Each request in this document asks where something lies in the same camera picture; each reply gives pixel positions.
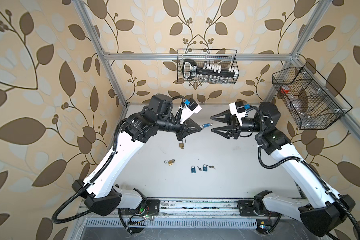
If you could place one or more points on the black socket tool set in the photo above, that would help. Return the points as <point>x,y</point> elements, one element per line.
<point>191,70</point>

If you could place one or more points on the black wire basket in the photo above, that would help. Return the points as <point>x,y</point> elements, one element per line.
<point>223,57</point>
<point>313,101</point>

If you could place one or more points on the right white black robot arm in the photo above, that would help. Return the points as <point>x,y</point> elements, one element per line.
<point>323,208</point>

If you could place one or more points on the small brass padlock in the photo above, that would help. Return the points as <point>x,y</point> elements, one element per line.
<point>170,162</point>

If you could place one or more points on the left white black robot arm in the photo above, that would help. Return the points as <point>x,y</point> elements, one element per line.
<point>101,195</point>

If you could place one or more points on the back black wire basket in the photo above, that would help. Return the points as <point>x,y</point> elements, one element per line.
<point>223,57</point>

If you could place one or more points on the blue padlock with key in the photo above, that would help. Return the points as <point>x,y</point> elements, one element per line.
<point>206,167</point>
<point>194,169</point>

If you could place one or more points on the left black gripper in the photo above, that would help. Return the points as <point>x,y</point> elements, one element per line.
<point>184,129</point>

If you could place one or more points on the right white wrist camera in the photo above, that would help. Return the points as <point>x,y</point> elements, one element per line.
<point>239,109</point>

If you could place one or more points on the open brass padlock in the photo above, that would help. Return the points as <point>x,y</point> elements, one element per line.
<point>182,143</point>

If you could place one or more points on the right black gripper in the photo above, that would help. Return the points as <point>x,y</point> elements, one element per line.
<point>233,129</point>

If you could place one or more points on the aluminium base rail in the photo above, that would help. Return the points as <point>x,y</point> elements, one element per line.
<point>185,213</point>

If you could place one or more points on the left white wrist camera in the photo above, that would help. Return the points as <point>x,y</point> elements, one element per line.
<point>191,107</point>

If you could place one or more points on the right black wire basket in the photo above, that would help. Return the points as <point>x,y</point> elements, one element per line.
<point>313,101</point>

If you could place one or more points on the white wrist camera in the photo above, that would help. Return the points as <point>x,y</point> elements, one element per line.
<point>239,109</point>
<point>191,107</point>

